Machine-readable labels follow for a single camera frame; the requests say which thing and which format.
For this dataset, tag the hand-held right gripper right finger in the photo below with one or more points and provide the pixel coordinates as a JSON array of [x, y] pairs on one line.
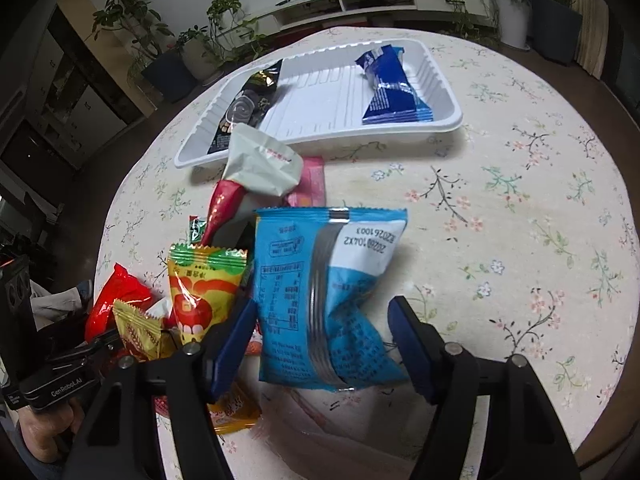
[[412, 355]]

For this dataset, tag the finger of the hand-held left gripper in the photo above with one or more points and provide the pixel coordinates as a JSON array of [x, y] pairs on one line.
[[171, 342], [87, 347]]

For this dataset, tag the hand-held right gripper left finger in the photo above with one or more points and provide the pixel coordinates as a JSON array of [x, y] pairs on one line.
[[230, 355]]

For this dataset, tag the small yellow snack packet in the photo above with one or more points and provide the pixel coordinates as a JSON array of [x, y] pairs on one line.
[[137, 332]]

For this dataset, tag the green yellow red snack packet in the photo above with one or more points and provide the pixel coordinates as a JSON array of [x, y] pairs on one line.
[[205, 285]]

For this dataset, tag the light blue snack packet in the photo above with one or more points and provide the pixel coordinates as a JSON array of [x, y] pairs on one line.
[[300, 285]]

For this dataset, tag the white and red snack packet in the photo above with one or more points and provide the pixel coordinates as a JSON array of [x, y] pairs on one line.
[[260, 160]]

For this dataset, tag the black snack packet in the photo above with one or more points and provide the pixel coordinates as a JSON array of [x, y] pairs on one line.
[[250, 100]]

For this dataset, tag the dark blue snack packet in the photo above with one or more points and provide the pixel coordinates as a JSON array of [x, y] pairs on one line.
[[392, 95]]

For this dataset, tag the white plastic tray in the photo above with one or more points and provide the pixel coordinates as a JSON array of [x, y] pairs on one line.
[[320, 95]]

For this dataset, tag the person's left hand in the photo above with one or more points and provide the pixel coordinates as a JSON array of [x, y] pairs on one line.
[[47, 427]]

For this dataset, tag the person's grey clothing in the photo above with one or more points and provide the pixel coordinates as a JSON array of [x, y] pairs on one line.
[[55, 305]]

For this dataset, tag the orange snack packet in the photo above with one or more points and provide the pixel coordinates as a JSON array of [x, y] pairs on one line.
[[235, 410]]

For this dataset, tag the small green snack packet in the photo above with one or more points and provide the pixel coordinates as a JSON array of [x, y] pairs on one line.
[[196, 227]]

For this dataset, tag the bright pink snack packet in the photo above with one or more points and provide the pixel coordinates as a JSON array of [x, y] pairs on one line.
[[312, 185]]

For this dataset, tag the wooden cabinet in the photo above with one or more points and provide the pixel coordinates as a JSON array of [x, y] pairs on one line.
[[75, 100]]

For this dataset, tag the leafy tree in dark pot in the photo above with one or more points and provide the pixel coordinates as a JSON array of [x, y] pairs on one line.
[[167, 77]]

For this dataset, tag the small plant in white pot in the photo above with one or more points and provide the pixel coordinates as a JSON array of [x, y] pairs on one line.
[[200, 57]]

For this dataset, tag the bushy vine plant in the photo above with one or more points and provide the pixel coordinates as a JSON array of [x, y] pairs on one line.
[[235, 20]]

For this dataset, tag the leafy plant in white pot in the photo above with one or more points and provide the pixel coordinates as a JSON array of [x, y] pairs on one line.
[[512, 15]]

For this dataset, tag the broad-leaf plant in dark pot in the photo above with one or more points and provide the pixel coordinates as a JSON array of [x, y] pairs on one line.
[[555, 30]]

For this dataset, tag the beige curtain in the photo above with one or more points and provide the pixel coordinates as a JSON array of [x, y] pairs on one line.
[[595, 30]]

